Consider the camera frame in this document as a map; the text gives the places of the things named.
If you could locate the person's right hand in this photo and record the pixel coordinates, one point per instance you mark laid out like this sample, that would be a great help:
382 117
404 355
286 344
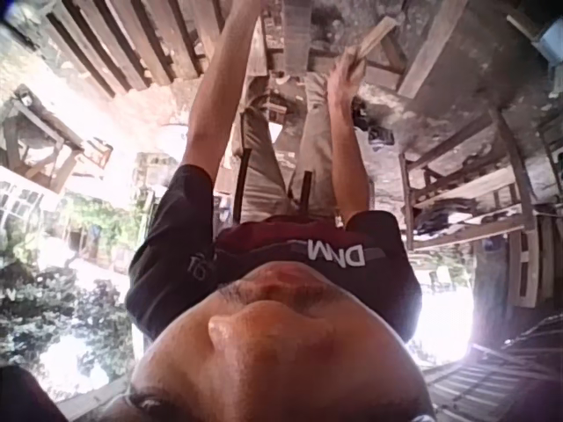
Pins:
343 77

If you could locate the short wooden stick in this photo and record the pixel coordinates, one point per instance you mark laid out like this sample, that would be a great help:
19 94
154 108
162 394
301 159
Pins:
375 36

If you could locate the black tool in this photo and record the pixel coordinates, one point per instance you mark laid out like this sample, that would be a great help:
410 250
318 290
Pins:
374 129

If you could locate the upright wooden plank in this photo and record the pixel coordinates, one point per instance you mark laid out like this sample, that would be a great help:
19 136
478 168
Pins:
297 35

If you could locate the person's legs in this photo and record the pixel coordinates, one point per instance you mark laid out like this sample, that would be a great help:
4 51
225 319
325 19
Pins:
264 176

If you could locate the wooden shelf rack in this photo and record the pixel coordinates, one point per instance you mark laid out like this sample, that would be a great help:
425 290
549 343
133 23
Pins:
466 193

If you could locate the light blue box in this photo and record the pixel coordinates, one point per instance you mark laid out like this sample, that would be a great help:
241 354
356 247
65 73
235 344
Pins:
550 39

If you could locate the slatted wooden pallet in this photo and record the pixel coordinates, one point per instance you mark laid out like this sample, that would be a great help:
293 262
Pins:
119 48

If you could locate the slatted wooden panel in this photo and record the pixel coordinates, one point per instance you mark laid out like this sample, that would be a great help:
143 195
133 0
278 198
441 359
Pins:
497 382

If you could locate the large wooden frame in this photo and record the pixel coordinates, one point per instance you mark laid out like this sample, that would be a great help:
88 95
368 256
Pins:
433 48

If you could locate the small wooden frame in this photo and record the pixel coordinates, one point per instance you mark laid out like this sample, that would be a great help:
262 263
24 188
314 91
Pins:
97 154

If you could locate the wooden stool frame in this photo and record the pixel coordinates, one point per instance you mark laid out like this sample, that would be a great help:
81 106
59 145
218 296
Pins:
35 145

